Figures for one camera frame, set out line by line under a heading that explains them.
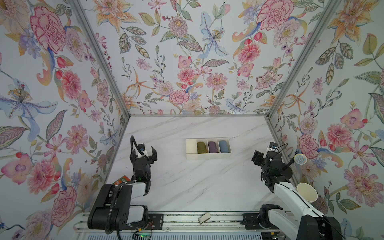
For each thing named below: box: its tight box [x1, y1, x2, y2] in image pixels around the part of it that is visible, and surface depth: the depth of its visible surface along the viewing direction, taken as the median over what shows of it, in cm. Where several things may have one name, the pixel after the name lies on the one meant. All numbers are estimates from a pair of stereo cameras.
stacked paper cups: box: [295, 182, 318, 204], surface depth 73 cm
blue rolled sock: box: [219, 140, 229, 153], surface depth 97 cm
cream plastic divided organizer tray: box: [185, 138, 232, 160], surface depth 99 cm
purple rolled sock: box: [208, 141, 219, 154], surface depth 99 cm
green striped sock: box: [196, 141, 209, 154], surface depth 99 cm
